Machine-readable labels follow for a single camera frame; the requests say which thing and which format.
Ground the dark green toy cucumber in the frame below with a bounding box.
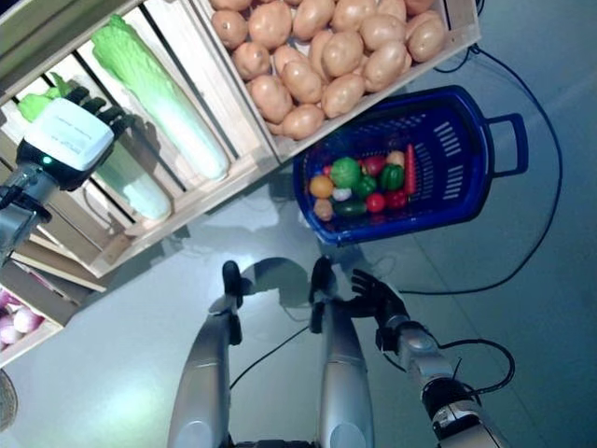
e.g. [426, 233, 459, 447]
[331, 200, 369, 217]

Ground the woven straw basket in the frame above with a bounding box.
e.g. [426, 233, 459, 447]
[0, 368, 19, 433]

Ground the green toy lettuce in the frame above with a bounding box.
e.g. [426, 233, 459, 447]
[329, 157, 363, 189]

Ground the black robot foot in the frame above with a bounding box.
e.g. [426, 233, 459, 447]
[309, 256, 335, 304]
[221, 259, 243, 309]

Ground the blue plastic shopping basket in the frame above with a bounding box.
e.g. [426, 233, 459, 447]
[292, 85, 531, 247]

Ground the red toy carrot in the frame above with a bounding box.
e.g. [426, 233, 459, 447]
[403, 143, 418, 197]

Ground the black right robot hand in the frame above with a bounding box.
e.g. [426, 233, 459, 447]
[333, 269, 411, 337]

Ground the wooden cabbage crate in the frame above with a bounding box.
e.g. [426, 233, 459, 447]
[0, 0, 281, 281]

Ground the brown toy potato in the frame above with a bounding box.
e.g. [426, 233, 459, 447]
[312, 198, 335, 222]

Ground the black floor cable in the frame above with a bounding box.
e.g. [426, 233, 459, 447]
[229, 44, 564, 391]

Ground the black right robot foot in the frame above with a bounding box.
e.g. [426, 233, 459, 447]
[309, 256, 335, 304]

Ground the large red toy tomato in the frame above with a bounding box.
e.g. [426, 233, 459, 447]
[362, 155, 388, 177]

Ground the wooden potato crate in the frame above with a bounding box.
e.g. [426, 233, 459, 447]
[190, 0, 482, 164]

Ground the toy orange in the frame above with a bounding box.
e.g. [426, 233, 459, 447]
[309, 175, 335, 200]

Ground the wooden display shelf frame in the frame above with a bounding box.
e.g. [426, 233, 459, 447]
[0, 200, 111, 323]

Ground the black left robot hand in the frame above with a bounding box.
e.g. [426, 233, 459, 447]
[16, 85, 136, 192]

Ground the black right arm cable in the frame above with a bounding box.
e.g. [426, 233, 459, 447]
[437, 338, 517, 396]

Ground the silver left robot leg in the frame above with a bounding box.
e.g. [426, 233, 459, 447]
[166, 298, 243, 448]

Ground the silver right robot leg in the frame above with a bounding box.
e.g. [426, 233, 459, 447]
[310, 298, 375, 448]

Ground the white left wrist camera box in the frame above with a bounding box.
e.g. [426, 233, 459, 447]
[22, 99, 116, 172]

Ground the wooden turnip crate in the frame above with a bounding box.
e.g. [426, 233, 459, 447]
[0, 260, 64, 370]

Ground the black left robot foot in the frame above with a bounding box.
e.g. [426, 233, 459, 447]
[221, 259, 243, 309]

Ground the silver robot leg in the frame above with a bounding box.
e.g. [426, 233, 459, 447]
[310, 298, 375, 448]
[166, 298, 243, 448]

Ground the napa cabbage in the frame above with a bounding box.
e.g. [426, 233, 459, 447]
[90, 13, 229, 183]
[17, 72, 174, 220]

